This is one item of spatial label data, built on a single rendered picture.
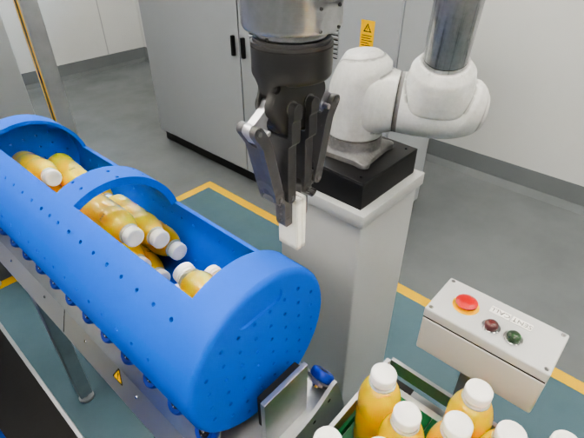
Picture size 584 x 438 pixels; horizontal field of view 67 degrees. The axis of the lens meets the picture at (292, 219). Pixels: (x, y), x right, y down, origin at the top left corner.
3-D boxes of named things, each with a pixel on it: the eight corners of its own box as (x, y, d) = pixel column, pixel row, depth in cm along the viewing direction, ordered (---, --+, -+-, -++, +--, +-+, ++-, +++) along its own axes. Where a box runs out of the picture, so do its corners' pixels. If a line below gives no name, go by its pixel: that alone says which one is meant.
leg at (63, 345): (89, 388, 186) (41, 277, 150) (96, 396, 183) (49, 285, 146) (76, 397, 182) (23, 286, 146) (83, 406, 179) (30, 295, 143)
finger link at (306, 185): (280, 89, 44) (289, 86, 45) (283, 186, 51) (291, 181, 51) (310, 99, 42) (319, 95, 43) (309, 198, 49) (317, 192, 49)
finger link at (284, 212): (293, 184, 47) (273, 195, 45) (293, 223, 50) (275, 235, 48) (282, 180, 48) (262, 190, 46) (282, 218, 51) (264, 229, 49)
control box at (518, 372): (440, 315, 87) (451, 275, 81) (548, 374, 76) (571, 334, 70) (414, 345, 81) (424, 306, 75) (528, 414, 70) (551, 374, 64)
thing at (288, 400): (296, 400, 80) (296, 355, 72) (307, 408, 78) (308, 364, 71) (256, 441, 74) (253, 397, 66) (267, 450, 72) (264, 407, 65)
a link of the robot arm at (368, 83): (332, 115, 132) (338, 37, 119) (394, 123, 128) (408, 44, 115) (319, 138, 119) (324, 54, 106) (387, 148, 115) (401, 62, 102)
